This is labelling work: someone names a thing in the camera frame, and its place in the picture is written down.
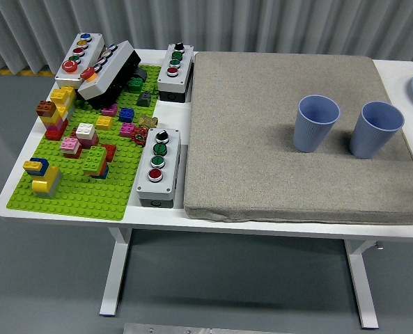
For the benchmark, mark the blue ribbed plastic cup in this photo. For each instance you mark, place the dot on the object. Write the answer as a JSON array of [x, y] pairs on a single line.
[[368, 142], [310, 135]]

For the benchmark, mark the grey-brown cushion mat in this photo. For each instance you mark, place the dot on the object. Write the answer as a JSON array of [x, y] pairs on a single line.
[[255, 139]]

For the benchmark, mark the grey four-button control box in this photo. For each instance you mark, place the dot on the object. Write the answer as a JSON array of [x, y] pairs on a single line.
[[171, 81], [154, 188]]

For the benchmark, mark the brass valve with red handwheel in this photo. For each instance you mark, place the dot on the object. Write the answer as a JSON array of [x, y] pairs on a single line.
[[147, 121]]

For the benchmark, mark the magenta toy brick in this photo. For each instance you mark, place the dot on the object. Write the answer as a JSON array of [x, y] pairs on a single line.
[[109, 110], [127, 129]]

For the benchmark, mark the grey sloped toy brick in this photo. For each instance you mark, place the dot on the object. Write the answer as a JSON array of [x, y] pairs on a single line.
[[144, 99]]

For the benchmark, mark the blue toy brick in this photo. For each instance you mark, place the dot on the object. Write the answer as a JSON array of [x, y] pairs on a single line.
[[126, 115]]

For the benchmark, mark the red toy brick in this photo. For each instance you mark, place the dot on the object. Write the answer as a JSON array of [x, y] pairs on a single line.
[[110, 152]]

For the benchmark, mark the green toy brick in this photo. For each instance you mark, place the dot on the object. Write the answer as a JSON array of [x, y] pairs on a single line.
[[135, 84]]

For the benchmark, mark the green orange blue brick stack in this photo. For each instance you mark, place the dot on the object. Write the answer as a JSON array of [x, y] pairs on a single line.
[[95, 161]]

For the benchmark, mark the yellow toy brick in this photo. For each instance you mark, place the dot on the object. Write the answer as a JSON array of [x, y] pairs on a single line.
[[104, 122]]

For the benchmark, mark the dark grey toy brick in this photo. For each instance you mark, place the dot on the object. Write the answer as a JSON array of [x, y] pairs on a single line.
[[140, 73]]

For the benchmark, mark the white and pink brick stack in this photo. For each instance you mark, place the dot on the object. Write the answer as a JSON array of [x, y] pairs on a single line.
[[86, 134]]

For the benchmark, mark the green studded baseplate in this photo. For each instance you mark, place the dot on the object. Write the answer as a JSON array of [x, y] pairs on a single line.
[[77, 203]]

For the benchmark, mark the pink white red brick stack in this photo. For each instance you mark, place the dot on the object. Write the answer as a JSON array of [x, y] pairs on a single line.
[[71, 148]]

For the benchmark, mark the tilted five-button control box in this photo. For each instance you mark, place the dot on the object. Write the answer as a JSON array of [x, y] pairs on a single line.
[[112, 66]]

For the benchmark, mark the white table leg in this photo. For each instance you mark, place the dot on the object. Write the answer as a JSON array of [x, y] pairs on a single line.
[[114, 278], [361, 285]]

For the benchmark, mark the grey pleated curtain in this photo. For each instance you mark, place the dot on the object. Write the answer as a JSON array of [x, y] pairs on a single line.
[[227, 21]]

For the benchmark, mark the yellow and grey brick stack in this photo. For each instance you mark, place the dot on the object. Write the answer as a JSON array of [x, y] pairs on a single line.
[[47, 182]]

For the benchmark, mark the yellow pink white brick stack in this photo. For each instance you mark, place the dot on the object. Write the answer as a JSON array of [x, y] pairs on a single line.
[[62, 95]]

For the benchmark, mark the brown yellow red brick stack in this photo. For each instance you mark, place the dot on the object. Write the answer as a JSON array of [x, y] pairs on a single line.
[[51, 120]]

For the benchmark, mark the flat five-button control box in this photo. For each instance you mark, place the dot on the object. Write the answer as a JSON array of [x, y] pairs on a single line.
[[65, 78]]

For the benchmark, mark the blue and yellow brick stack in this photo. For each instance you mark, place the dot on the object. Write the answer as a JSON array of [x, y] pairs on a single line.
[[35, 166]]

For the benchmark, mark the small metal table crank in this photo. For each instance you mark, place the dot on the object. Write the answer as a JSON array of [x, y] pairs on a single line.
[[378, 246]]

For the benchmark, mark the yellow black floor tape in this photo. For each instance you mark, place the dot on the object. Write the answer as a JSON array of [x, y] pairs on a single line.
[[4, 72]]

